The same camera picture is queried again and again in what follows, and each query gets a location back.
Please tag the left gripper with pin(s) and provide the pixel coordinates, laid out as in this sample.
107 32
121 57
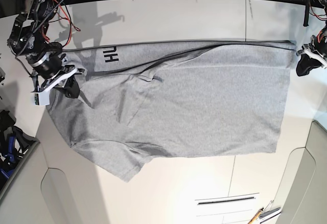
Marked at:
312 55

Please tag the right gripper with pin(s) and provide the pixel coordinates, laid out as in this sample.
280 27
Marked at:
51 72

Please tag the grey T-shirt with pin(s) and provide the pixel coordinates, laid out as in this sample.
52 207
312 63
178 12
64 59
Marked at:
175 99

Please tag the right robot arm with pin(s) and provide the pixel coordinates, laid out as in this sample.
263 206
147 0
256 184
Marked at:
28 36

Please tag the blue and black clutter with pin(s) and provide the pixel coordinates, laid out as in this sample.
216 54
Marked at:
14 145

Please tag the white slotted vent plate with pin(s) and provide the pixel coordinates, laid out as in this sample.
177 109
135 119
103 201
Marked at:
226 205

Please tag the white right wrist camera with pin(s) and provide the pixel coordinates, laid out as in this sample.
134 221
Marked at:
41 99

